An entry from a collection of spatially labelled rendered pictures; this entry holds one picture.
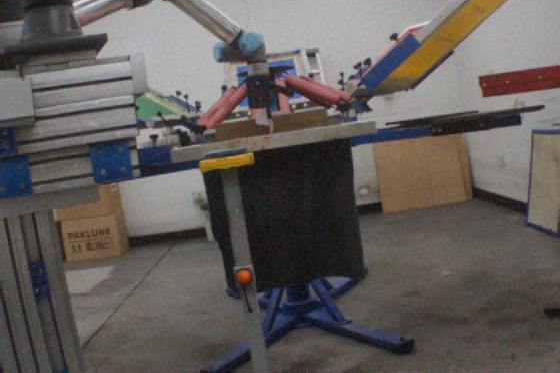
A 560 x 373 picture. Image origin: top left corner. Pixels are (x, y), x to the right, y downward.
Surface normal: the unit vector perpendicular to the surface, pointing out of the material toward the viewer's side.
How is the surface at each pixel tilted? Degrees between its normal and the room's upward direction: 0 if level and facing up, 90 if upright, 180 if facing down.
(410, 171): 78
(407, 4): 90
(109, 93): 90
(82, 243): 90
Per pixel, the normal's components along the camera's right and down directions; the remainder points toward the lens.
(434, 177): -0.01, -0.15
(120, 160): 0.42, -0.01
